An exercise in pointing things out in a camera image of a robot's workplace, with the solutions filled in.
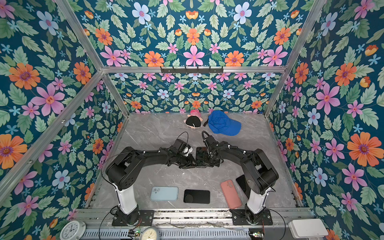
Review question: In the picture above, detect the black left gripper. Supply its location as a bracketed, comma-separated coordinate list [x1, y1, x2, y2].
[176, 153, 201, 170]

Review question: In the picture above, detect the black smartphone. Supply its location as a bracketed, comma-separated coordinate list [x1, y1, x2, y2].
[196, 147, 209, 162]
[236, 175, 250, 197]

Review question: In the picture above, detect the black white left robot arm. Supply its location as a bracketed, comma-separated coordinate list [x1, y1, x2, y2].
[106, 139, 194, 226]

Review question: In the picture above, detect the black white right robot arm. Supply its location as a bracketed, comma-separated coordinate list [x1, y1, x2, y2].
[202, 131, 279, 225]

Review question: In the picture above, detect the pink phone case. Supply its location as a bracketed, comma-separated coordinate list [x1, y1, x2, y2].
[220, 180, 242, 210]

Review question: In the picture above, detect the light blue phone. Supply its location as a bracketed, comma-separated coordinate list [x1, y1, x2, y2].
[150, 186, 179, 202]

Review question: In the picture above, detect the blue baseball cap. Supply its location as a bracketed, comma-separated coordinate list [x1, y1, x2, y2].
[203, 110, 242, 136]

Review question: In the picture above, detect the plush doll pink striped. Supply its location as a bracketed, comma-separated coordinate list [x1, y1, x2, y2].
[184, 109, 203, 129]

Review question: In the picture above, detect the white vented strip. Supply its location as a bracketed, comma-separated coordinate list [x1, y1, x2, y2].
[82, 228, 250, 240]

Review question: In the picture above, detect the round timer gauge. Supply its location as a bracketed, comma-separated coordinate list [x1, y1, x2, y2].
[140, 227, 160, 240]

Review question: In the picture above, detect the white rectangular box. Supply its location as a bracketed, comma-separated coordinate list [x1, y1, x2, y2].
[288, 219, 329, 239]

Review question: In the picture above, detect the white round clock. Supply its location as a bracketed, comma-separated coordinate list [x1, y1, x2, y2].
[60, 221, 87, 240]

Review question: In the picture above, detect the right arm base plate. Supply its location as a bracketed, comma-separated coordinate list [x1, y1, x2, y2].
[230, 209, 273, 226]

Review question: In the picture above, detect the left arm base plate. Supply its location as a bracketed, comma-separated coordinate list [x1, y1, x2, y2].
[112, 209, 155, 227]

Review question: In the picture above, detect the black hook rail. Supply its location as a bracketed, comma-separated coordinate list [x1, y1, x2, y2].
[160, 67, 224, 74]

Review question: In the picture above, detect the aluminium front rail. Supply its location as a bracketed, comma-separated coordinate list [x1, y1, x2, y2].
[73, 208, 313, 228]

